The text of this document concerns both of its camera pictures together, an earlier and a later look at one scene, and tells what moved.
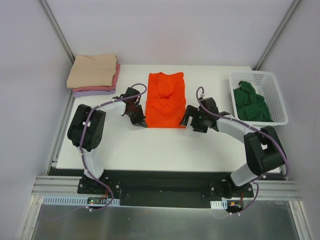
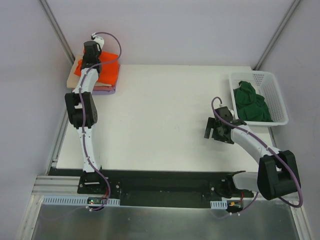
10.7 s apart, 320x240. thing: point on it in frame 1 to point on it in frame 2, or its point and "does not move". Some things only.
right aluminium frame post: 276,35 does not move
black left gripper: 138,118 to 90,58
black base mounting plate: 176,188 does not move
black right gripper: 189,116 to 208,127
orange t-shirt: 165,100 to 109,67
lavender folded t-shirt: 86,93 does not move
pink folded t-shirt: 101,88 does not move
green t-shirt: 250,106 does not move
